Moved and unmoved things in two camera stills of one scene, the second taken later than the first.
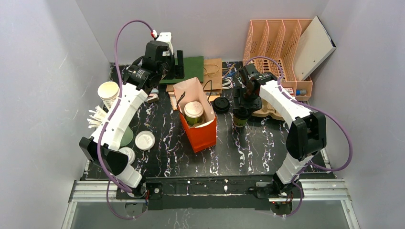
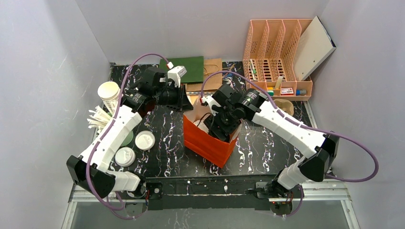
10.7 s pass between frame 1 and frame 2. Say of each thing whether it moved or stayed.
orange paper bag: moved
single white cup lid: moved
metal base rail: stayed
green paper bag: stayed
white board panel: stayed
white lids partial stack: stayed
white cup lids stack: stayed
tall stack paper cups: stayed
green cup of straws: stayed
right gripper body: moved
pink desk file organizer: stayed
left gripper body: moved
